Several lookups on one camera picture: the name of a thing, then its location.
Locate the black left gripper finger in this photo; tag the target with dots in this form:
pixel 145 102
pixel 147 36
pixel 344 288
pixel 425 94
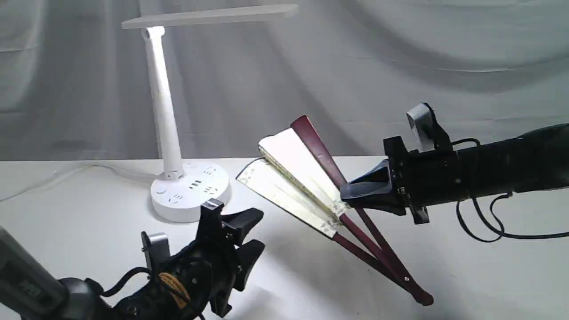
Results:
pixel 247 254
pixel 238 225

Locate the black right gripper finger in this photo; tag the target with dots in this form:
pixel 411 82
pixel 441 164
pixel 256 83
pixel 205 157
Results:
pixel 374 190

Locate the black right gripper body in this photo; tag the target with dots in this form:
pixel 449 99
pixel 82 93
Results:
pixel 428 178

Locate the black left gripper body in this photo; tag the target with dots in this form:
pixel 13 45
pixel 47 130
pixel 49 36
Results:
pixel 201 274

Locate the paper folding fan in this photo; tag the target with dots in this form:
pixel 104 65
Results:
pixel 297 173

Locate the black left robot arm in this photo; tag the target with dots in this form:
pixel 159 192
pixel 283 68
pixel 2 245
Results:
pixel 28 289

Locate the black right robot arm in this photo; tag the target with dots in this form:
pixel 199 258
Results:
pixel 535 161

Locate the white desk lamp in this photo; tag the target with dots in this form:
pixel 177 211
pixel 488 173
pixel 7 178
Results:
pixel 178 193

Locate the grey backdrop cloth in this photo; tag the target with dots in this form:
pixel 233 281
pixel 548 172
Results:
pixel 74 83

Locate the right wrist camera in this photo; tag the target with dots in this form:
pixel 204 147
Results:
pixel 427 130

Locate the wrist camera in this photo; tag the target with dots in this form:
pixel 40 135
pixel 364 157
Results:
pixel 427 130
pixel 155 248

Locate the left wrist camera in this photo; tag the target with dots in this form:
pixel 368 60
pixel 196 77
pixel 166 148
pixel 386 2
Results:
pixel 155 248

